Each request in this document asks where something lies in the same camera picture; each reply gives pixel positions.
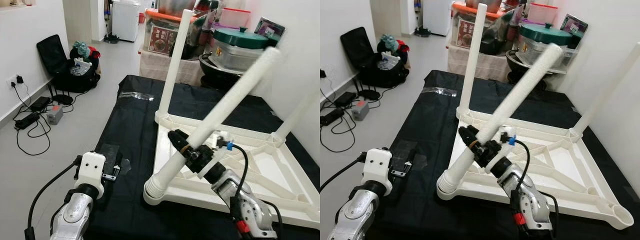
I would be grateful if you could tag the black bag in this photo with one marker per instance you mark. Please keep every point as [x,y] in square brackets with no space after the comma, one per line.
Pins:
[197,37]
[497,32]

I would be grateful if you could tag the red printed carton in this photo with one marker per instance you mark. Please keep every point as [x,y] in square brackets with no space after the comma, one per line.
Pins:
[162,40]
[465,34]

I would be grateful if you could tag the red stuffed toy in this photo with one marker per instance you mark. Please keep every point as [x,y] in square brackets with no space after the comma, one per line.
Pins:
[402,47]
[94,52]

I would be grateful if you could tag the pink box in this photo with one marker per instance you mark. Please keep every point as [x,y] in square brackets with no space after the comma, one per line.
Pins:
[235,17]
[542,12]

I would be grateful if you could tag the black tablecloth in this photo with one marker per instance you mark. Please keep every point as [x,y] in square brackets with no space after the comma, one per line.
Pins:
[430,130]
[135,130]

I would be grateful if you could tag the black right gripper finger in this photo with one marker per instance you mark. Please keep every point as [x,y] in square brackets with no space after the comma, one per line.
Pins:
[177,139]
[467,135]

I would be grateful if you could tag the black power adapter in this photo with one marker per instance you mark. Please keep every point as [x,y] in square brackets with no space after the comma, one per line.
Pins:
[40,103]
[345,98]

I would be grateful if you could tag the black wok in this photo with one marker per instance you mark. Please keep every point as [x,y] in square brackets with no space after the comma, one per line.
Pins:
[220,75]
[522,67]

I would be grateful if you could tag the black power strip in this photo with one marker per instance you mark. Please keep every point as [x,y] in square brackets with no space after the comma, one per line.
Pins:
[331,117]
[27,121]

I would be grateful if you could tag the black wifi router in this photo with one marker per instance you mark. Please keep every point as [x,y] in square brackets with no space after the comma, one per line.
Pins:
[62,99]
[370,94]

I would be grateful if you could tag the black folding chair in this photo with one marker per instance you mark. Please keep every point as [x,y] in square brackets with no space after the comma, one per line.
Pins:
[357,47]
[52,55]

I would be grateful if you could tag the dark green slippers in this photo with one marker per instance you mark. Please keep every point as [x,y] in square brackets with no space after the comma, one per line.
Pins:
[111,39]
[422,32]

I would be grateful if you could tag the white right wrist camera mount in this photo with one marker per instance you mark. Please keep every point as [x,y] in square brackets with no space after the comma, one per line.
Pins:
[507,135]
[223,136]

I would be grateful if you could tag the white plastic table top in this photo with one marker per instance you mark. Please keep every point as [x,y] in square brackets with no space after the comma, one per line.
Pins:
[595,200]
[300,197]

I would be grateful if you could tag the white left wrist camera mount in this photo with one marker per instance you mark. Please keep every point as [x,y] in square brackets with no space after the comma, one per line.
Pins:
[377,165]
[92,167]

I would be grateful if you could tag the white fridge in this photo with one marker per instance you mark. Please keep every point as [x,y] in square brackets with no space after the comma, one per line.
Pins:
[125,20]
[437,15]

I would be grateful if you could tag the green stuffed toy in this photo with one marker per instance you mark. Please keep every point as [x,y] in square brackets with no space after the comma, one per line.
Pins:
[389,42]
[81,50]

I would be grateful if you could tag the small red bucket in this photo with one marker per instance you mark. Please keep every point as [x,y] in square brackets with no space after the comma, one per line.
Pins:
[141,18]

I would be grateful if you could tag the white plastic bag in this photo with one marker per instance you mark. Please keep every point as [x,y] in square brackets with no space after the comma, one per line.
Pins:
[389,61]
[80,67]

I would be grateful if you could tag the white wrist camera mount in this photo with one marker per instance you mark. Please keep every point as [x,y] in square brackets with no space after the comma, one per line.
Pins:
[92,167]
[223,136]
[377,165]
[507,135]

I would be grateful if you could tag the beige cloth covered bench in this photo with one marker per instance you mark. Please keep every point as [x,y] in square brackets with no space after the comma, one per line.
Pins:
[495,70]
[155,67]

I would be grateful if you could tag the yellow rubber band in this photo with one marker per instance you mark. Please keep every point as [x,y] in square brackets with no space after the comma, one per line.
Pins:
[184,148]
[472,144]

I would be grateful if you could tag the clear plastic storage box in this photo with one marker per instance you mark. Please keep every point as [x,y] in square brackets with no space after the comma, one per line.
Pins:
[235,57]
[537,51]

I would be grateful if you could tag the green pot with lid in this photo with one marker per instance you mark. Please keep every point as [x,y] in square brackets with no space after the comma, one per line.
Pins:
[545,34]
[240,37]

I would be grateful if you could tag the orange lidded storage box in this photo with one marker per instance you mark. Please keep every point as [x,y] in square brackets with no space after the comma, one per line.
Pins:
[165,15]
[462,7]

